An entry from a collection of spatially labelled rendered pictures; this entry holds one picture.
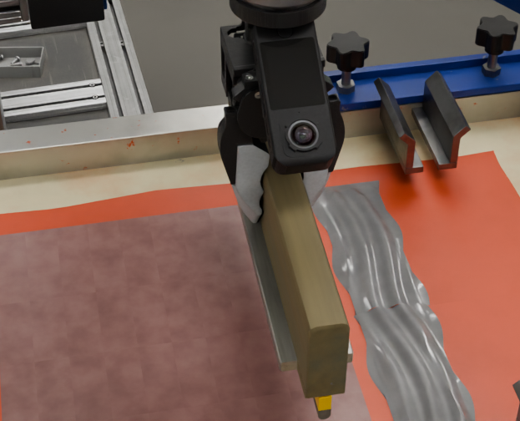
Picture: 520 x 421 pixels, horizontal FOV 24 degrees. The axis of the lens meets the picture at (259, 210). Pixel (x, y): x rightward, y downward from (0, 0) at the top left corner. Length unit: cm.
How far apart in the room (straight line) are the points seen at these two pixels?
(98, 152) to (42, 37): 161
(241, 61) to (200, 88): 208
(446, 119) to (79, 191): 37
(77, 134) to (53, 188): 6
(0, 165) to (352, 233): 36
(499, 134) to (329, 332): 53
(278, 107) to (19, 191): 45
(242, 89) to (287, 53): 5
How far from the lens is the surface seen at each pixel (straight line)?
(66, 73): 272
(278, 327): 93
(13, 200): 124
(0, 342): 110
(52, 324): 111
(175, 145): 126
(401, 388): 104
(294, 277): 88
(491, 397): 105
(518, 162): 129
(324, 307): 85
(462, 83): 131
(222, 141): 93
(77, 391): 105
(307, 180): 97
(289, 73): 87
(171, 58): 312
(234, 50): 94
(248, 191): 97
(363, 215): 119
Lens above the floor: 175
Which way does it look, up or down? 41 degrees down
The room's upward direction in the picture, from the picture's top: straight up
